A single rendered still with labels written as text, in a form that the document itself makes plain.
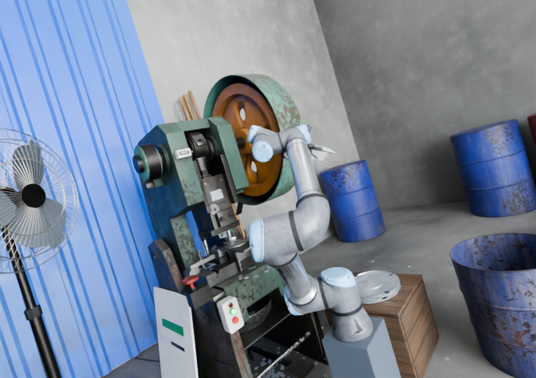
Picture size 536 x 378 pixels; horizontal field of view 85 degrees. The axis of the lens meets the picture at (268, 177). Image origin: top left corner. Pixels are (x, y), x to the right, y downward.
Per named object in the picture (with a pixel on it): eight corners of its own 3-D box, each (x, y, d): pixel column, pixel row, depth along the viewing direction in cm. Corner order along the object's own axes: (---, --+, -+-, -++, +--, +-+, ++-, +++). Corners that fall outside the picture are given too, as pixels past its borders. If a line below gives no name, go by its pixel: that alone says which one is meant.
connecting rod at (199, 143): (226, 185, 163) (207, 126, 161) (206, 191, 155) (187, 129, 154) (209, 190, 179) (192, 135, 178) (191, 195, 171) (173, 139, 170)
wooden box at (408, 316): (439, 336, 156) (422, 273, 155) (419, 388, 129) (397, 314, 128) (369, 323, 184) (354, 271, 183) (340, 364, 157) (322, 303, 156)
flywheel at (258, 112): (259, 57, 185) (223, 133, 236) (233, 57, 172) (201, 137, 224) (326, 143, 163) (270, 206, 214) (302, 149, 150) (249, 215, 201)
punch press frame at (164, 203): (311, 335, 164) (241, 104, 160) (252, 388, 137) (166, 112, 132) (236, 308, 225) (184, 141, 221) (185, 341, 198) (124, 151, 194)
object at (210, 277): (275, 251, 171) (273, 242, 170) (209, 289, 142) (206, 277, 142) (247, 250, 194) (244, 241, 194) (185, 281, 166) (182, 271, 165)
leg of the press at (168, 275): (271, 427, 132) (213, 238, 129) (252, 448, 125) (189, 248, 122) (189, 360, 203) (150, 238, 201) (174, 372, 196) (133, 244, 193)
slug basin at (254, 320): (288, 311, 167) (282, 294, 166) (240, 347, 145) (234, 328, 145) (254, 301, 193) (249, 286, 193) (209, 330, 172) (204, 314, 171)
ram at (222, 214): (241, 220, 162) (225, 169, 161) (218, 230, 153) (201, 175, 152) (225, 221, 176) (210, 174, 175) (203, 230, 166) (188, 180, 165)
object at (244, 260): (272, 263, 149) (264, 238, 149) (251, 276, 140) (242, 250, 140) (245, 261, 169) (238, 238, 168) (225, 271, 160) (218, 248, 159)
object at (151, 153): (177, 179, 147) (164, 137, 146) (155, 185, 140) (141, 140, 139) (163, 186, 164) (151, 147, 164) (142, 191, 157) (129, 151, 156)
